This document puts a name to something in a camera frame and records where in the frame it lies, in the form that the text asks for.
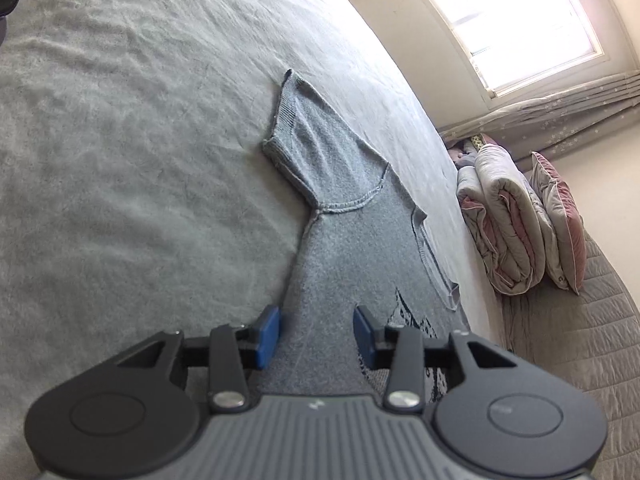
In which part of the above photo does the grey quilted bedspread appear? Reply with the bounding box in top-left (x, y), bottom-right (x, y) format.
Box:
top-left (500, 235), bottom-right (640, 480)

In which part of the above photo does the folded grey pink quilt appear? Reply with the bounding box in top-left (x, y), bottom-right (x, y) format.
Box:
top-left (456, 142), bottom-right (548, 295)

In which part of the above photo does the grey patterned knit sweater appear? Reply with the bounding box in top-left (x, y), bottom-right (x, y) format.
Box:
top-left (261, 69), bottom-right (473, 401)

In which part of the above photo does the grey floral curtain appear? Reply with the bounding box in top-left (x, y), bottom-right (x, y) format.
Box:
top-left (440, 72), bottom-right (640, 161)

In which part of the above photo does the window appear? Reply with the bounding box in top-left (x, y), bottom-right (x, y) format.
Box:
top-left (400, 0), bottom-right (608, 97)

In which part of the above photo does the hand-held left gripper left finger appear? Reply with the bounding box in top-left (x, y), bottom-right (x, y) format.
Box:
top-left (117, 304), bottom-right (283, 414)

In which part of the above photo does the pink grey cloth bundle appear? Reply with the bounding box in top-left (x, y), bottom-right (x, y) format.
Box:
top-left (447, 132), bottom-right (486, 170)

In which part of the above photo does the grey bed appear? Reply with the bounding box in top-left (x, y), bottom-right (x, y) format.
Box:
top-left (0, 0), bottom-right (506, 480)

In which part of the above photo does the grey pink pillow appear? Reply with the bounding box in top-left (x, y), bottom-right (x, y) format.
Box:
top-left (530, 151), bottom-right (587, 296)

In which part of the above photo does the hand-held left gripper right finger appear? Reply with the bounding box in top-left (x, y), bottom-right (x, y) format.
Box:
top-left (352, 305), bottom-right (518, 414)

